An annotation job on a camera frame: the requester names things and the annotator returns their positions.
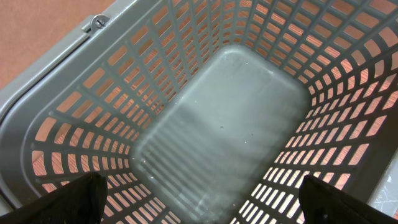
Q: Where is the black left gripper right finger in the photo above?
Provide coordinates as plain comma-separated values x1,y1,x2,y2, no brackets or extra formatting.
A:
298,175,397,224

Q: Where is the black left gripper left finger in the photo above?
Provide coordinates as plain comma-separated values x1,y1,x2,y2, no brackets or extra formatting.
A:
1,172,108,224

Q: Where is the grey plastic shopping basket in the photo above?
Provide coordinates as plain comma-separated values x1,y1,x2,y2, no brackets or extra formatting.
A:
1,0,397,223

